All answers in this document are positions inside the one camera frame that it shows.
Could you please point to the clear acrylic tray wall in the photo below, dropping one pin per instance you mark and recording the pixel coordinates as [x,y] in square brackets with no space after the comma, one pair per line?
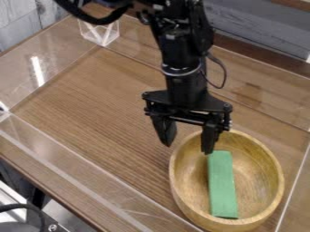
[110,205]

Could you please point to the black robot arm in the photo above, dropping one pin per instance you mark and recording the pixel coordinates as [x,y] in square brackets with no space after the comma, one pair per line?
[184,37]

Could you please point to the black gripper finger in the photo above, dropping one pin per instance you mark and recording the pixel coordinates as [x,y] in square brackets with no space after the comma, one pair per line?
[164,127]
[208,137]

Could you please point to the black metal mount plate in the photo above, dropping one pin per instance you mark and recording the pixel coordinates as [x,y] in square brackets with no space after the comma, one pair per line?
[41,221]

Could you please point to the clear acrylic corner bracket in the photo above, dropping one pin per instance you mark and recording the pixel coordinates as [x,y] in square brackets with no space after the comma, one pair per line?
[99,34]

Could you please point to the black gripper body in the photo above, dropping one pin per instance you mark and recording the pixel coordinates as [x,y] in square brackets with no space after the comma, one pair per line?
[187,102]

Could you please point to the green rectangular block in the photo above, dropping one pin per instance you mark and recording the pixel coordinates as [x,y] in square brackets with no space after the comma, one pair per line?
[223,201]

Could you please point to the brown wooden bowl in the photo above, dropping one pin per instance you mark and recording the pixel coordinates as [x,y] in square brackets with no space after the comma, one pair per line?
[258,175]

